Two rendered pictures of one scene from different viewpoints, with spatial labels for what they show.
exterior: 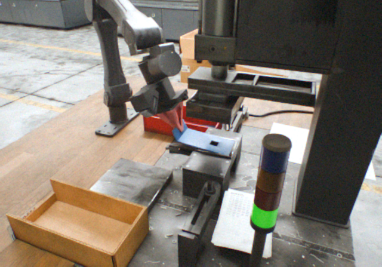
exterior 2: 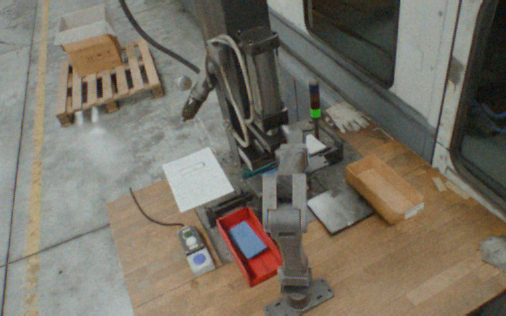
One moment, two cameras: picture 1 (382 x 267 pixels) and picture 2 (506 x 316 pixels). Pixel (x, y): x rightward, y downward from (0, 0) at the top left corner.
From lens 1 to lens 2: 1.57 m
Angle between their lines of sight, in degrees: 96
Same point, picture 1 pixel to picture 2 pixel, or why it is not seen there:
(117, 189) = (349, 205)
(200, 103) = not seen: hidden behind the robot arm
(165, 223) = (334, 179)
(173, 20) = not seen: outside the picture
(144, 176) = (327, 206)
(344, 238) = not seen: hidden behind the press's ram
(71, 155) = (369, 271)
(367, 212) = (77, 293)
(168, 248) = (342, 168)
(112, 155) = (334, 250)
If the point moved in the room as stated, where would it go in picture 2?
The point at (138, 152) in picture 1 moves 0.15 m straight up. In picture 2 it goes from (312, 242) to (309, 211)
